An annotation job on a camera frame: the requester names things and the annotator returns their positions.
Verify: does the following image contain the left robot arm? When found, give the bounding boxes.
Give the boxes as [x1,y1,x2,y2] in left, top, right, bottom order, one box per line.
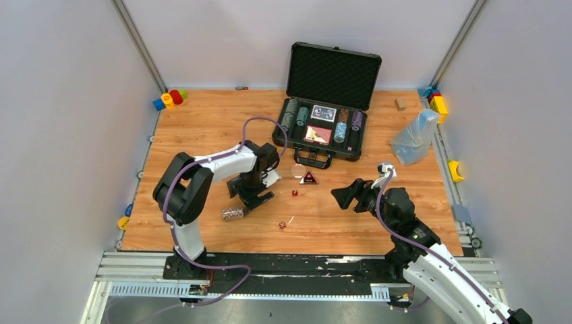
[152,140,280,279]

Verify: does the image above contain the teal green chip stack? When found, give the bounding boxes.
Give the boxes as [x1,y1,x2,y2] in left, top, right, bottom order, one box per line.
[295,107,309,126]

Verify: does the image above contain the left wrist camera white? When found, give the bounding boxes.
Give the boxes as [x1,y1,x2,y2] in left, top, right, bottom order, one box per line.
[261,169,282,188]

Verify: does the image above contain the colourful toy blocks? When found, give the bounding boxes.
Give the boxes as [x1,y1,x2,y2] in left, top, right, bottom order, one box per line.
[417,86,449,124]
[152,89,188,111]

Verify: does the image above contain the yellow curved toy piece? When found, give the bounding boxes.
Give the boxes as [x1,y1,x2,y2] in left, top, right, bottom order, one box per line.
[448,160,464,183]

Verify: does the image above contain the purple poker chip stack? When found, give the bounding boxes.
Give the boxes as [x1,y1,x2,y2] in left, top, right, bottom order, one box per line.
[351,111,364,132]

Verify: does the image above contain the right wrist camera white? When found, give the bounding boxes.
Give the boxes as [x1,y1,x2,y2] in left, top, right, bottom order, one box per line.
[371,161,397,188]

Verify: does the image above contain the yellow round tag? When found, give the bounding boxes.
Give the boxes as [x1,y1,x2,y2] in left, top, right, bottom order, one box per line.
[117,216,130,231]

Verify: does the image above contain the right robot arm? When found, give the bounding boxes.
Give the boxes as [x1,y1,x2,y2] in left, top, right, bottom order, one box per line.
[331,178,533,323]

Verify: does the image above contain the olive blue chip stack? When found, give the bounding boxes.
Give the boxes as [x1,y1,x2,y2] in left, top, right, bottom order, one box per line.
[285,99,298,115]
[281,111,294,132]

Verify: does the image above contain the black triangular all-in marker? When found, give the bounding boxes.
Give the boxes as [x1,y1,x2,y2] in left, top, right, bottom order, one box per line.
[299,171,319,184]

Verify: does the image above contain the colourful toy blocks left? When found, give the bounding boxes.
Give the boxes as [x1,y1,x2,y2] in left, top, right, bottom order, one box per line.
[152,89,188,111]

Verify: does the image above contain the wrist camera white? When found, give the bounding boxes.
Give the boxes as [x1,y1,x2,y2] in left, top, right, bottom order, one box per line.
[371,161,397,188]
[261,169,282,188]

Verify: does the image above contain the clear plastic bag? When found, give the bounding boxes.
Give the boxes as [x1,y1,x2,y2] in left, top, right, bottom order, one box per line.
[390,109,441,165]

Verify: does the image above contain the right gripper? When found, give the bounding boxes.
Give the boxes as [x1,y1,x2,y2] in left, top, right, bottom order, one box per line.
[331,178,396,233]

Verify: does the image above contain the brown poker chip stack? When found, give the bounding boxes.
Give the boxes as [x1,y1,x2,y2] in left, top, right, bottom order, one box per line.
[337,109,349,124]

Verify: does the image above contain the light blue chip stack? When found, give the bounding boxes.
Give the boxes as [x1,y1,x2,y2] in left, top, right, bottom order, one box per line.
[333,121,347,143]

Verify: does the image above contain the small wooden block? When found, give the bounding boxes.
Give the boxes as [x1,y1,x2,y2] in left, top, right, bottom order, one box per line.
[395,98,406,111]

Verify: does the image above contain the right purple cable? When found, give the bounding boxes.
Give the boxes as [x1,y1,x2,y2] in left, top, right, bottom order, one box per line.
[374,167,511,324]

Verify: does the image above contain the colourful toy blocks right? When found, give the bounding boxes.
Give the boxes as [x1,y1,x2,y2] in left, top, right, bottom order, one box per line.
[417,86,449,124]

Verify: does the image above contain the blue playing card deck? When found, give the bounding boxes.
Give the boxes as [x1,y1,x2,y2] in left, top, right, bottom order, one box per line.
[310,105,337,122]

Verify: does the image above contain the red playing card deck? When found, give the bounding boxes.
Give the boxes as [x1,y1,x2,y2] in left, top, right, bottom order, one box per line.
[303,125,332,145]

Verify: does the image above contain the black poker set case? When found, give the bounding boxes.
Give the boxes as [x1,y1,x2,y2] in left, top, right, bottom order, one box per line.
[272,42,382,169]

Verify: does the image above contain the clear round dealer button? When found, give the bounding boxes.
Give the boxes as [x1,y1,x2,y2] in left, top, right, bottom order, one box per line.
[290,163,307,179]

